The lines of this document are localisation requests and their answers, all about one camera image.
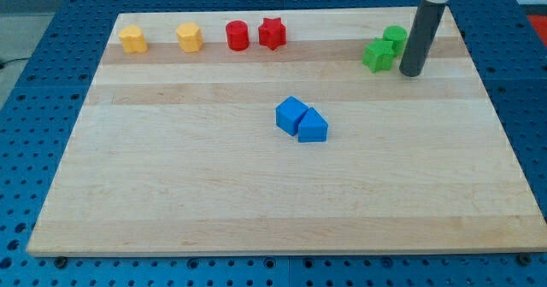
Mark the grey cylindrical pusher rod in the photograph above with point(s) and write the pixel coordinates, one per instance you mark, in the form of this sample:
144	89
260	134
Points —
422	34

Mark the red cylinder block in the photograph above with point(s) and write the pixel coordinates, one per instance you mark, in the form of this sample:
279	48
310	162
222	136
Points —
237	35

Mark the red star block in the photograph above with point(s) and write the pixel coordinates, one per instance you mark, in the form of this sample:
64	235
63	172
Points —
272	33

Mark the yellow hexagon block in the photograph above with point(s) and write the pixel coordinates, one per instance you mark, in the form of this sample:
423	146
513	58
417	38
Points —
190	37

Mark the blue triangle block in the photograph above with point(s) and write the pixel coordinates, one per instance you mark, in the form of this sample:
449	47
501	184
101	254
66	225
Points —
312	127

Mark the yellow heart block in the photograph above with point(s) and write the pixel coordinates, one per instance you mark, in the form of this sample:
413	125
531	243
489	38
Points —
132	39

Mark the blue cube block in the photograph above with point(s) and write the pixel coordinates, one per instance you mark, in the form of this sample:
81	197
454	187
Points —
289	113

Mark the green star block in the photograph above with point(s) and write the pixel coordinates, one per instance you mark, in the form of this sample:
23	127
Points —
378	55

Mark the green cylinder block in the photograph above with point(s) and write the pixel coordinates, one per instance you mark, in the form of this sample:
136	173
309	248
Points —
398	36

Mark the wooden board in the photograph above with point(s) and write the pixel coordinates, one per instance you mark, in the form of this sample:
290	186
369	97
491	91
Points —
178	154

